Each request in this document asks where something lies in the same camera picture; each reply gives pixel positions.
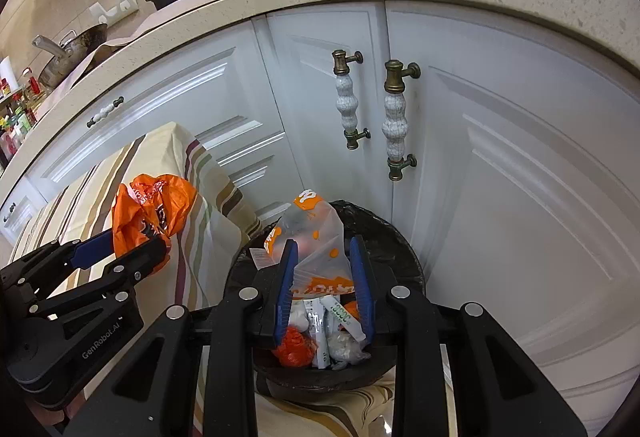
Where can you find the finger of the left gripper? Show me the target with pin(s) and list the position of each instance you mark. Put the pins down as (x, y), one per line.
(54, 262)
(121, 275)

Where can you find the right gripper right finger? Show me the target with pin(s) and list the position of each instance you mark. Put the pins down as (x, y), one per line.
(364, 283)

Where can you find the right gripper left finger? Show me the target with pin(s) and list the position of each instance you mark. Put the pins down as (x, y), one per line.
(282, 294)

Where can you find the clear bag orange print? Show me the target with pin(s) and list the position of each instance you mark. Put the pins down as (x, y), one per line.
(322, 267)

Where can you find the orange bag with black print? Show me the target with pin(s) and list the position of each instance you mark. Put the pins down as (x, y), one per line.
(150, 207)

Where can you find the clear plastic bag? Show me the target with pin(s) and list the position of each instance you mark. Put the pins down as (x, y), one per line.
(345, 350)

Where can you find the white milk powder pouch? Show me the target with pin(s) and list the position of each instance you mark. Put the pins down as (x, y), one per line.
(349, 322)

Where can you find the red knotted plastic bag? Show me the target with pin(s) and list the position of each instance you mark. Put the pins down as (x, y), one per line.
(296, 349)

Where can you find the striped tablecloth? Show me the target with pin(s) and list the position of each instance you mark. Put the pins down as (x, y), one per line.
(220, 223)

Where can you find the white condiment rack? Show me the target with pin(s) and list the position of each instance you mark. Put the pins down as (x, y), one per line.
(17, 121)

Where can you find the cooking oil bottle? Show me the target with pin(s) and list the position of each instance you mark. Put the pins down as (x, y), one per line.
(32, 89)

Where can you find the paper towel roll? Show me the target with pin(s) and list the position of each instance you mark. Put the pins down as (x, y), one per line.
(7, 73)

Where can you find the steel wok pan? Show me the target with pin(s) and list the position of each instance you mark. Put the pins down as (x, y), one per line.
(66, 57)

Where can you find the drawer handle left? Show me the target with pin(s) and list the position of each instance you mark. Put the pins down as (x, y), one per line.
(9, 212)

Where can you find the drawer handle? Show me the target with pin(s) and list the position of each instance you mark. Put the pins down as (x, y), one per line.
(104, 112)
(9, 212)

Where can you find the cabinet handle right door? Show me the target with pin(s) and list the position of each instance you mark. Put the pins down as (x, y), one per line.
(395, 126)

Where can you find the cabinet handle door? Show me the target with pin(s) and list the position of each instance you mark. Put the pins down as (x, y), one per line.
(395, 126)
(346, 102)

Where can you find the drawer handle centre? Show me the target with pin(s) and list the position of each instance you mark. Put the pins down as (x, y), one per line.
(104, 112)

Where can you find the cabinet handle left door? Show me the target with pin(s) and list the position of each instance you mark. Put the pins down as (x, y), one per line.
(346, 102)

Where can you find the wall switch panel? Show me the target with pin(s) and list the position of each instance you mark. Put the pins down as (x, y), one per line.
(121, 10)

